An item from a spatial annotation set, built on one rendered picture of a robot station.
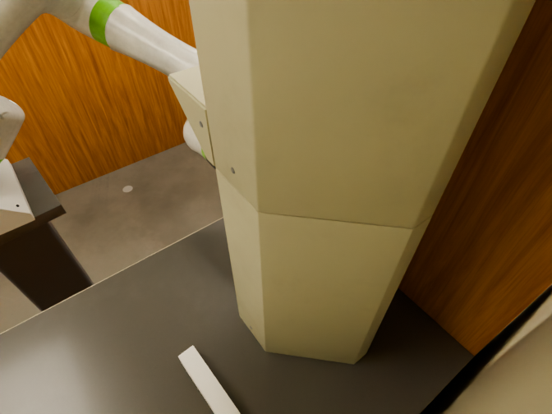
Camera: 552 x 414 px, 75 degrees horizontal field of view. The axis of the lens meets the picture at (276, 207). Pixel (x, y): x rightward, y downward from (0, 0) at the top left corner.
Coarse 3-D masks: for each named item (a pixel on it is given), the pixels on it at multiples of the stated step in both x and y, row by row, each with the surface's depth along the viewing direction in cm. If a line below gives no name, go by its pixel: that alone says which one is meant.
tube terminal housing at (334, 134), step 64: (192, 0) 36; (256, 0) 28; (320, 0) 28; (384, 0) 27; (448, 0) 26; (512, 0) 26; (256, 64) 32; (320, 64) 31; (384, 64) 30; (448, 64) 30; (256, 128) 37; (320, 128) 36; (384, 128) 35; (448, 128) 34; (256, 192) 44; (320, 192) 42; (384, 192) 41; (256, 256) 55; (320, 256) 52; (384, 256) 50; (256, 320) 75; (320, 320) 66
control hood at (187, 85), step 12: (180, 72) 52; (192, 72) 52; (180, 84) 50; (192, 84) 50; (180, 96) 51; (192, 96) 48; (204, 96) 48; (192, 108) 49; (204, 108) 46; (192, 120) 51; (204, 120) 48; (204, 132) 50; (204, 144) 52
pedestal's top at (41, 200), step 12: (24, 168) 124; (36, 168) 124; (24, 180) 120; (36, 180) 120; (24, 192) 116; (36, 192) 116; (48, 192) 116; (36, 204) 113; (48, 204) 113; (60, 204) 113; (36, 216) 109; (48, 216) 112; (24, 228) 109; (0, 240) 106
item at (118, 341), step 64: (192, 256) 99; (64, 320) 86; (128, 320) 86; (192, 320) 86; (384, 320) 86; (0, 384) 76; (64, 384) 76; (128, 384) 76; (192, 384) 76; (256, 384) 76; (320, 384) 76; (384, 384) 76
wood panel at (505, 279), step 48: (528, 48) 46; (528, 96) 49; (480, 144) 57; (528, 144) 51; (480, 192) 61; (528, 192) 54; (432, 240) 75; (480, 240) 65; (528, 240) 58; (432, 288) 82; (480, 288) 70; (528, 288) 62; (480, 336) 76
